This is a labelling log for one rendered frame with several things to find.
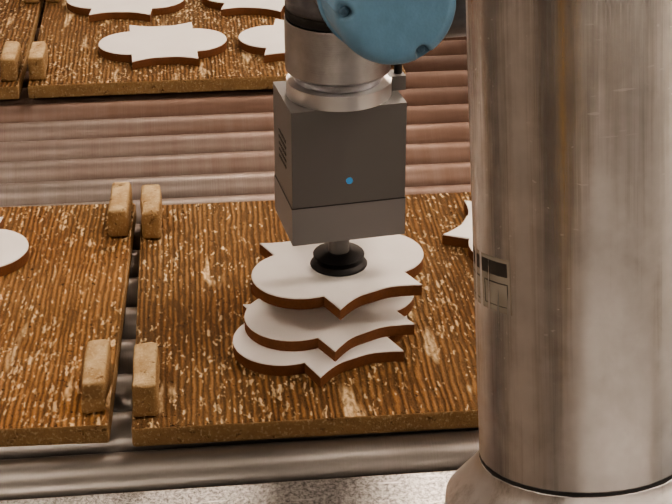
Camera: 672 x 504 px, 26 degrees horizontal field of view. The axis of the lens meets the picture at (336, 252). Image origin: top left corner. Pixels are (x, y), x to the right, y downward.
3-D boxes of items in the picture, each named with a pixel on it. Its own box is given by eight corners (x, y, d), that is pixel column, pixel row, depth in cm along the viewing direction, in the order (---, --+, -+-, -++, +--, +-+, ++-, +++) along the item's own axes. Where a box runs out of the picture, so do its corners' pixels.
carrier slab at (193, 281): (713, 415, 103) (716, 396, 103) (132, 448, 100) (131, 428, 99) (589, 201, 134) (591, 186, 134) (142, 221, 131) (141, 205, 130)
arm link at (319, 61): (274, 3, 103) (384, -6, 105) (275, 64, 105) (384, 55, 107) (296, 37, 97) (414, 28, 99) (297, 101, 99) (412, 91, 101)
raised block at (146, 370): (159, 418, 100) (157, 384, 99) (132, 419, 100) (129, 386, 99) (160, 372, 106) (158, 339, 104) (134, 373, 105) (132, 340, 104)
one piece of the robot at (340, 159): (381, 11, 108) (378, 209, 116) (263, 20, 106) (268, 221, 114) (419, 55, 100) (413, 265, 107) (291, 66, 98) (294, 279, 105)
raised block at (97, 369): (108, 415, 101) (105, 382, 99) (81, 416, 101) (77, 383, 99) (113, 369, 106) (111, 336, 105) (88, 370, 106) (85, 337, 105)
